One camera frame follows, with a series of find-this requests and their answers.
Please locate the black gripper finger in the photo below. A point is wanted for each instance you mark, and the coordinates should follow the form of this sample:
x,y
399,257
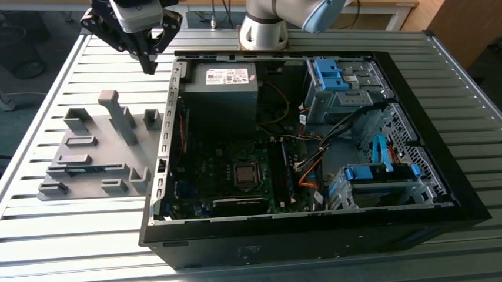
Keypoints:
x,y
169,26
97,26

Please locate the blue RAM stick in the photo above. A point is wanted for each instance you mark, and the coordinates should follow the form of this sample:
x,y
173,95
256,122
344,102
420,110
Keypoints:
x,y
85,170

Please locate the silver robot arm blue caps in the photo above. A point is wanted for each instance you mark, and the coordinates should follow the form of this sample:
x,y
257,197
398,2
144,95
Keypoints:
x,y
261,26

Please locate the black RAM slot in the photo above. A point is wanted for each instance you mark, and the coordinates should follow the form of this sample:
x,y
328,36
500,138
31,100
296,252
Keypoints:
x,y
275,176

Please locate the black wheeled container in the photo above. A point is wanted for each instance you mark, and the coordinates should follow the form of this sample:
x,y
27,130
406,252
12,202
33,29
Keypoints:
x,y
23,58

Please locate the grey power supply unit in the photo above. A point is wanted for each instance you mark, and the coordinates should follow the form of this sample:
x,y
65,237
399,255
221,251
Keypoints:
x,y
219,105

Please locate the grey parts rack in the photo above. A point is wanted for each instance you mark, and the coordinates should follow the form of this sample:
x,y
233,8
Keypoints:
x,y
97,147

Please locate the green motherboard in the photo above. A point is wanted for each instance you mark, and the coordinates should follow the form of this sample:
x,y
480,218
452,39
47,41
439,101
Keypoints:
x,y
203,176

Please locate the grey metal disk bay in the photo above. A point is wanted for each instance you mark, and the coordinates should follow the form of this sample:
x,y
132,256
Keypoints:
x,y
391,194
352,100

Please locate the square CPU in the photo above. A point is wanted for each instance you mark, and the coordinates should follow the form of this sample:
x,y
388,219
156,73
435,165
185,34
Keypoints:
x,y
247,174

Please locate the wooden desk white legs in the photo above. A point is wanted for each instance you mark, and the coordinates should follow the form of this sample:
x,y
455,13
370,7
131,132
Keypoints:
x,y
400,17

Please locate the black graphics card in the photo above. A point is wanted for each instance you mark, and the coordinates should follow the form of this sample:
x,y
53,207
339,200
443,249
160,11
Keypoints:
x,y
239,205

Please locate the blue carrier with black disk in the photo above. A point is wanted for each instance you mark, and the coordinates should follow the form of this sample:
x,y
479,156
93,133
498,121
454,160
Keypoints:
x,y
360,173

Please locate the wooden cabinet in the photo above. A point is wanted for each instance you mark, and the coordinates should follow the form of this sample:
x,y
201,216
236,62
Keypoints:
x,y
462,29

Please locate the black open PC case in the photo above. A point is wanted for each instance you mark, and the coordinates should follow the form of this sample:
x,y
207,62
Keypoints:
x,y
274,235

